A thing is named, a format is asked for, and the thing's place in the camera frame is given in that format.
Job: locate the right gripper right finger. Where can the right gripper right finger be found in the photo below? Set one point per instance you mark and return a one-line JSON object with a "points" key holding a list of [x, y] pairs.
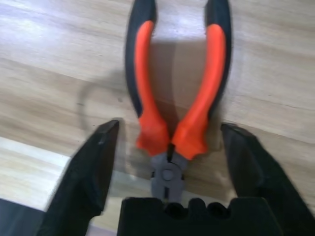
{"points": [[261, 172]]}

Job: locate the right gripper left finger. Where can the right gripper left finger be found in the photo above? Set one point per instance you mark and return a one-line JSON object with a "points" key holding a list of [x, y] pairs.
{"points": [[83, 177]]}

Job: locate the orange black needle-nose pliers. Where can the orange black needle-nose pliers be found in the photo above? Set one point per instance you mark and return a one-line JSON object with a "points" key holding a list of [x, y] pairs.
{"points": [[147, 73]]}

